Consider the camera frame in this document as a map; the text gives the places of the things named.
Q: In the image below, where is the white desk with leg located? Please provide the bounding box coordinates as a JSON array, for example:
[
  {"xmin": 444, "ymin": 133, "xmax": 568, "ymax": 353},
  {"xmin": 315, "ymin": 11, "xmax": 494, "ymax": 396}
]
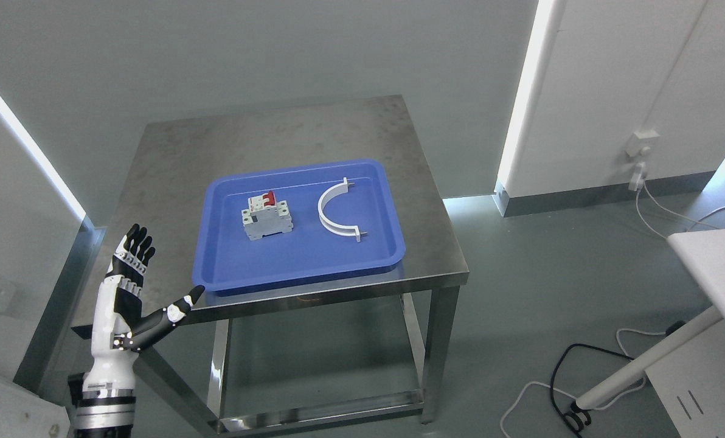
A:
[{"xmin": 570, "ymin": 227, "xmax": 725, "ymax": 438}]

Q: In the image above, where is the grey red circuit breaker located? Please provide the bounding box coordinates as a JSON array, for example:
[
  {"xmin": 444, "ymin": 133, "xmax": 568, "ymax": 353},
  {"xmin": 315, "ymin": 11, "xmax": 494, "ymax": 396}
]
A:
[{"xmin": 241, "ymin": 190, "xmax": 294, "ymax": 241}]

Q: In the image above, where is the blue plastic tray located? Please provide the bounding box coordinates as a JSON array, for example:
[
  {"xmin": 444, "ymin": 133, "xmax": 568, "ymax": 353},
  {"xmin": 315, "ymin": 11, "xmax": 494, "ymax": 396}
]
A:
[{"xmin": 191, "ymin": 159, "xmax": 405, "ymax": 299}]

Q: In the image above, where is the white curved pipe clamp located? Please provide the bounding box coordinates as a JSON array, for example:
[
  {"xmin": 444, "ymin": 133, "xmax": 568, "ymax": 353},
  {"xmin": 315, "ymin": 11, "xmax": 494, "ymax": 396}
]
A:
[{"xmin": 316, "ymin": 177, "xmax": 366, "ymax": 243}]

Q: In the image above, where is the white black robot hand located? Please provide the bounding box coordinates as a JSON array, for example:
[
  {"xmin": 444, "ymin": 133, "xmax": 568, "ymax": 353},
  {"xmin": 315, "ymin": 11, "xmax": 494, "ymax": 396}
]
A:
[{"xmin": 82, "ymin": 223, "xmax": 205, "ymax": 397}]

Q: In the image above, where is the white cable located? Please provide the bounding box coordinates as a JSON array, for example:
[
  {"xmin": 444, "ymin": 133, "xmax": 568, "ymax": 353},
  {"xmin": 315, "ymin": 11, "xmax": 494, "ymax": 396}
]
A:
[{"xmin": 499, "ymin": 180, "xmax": 725, "ymax": 438}]

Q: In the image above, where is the black cable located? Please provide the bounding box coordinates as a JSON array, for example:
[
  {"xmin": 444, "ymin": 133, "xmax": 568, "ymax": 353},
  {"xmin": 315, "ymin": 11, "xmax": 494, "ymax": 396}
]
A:
[{"xmin": 549, "ymin": 320, "xmax": 687, "ymax": 438}]

